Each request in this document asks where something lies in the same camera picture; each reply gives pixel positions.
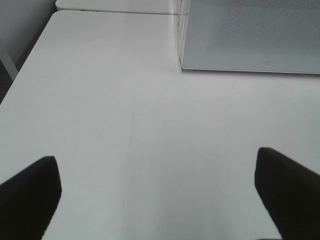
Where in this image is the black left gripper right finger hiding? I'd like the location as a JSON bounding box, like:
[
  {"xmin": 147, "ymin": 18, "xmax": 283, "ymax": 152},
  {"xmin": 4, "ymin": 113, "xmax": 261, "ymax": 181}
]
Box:
[{"xmin": 254, "ymin": 147, "xmax": 320, "ymax": 240}]

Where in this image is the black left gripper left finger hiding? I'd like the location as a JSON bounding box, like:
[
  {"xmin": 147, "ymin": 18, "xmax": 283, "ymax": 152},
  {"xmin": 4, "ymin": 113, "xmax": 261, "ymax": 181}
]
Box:
[{"xmin": 0, "ymin": 156, "xmax": 62, "ymax": 240}]

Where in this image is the white microwave oven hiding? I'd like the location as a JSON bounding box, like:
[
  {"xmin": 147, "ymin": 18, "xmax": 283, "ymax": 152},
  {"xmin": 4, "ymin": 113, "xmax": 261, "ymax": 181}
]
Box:
[{"xmin": 174, "ymin": 0, "xmax": 320, "ymax": 75}]

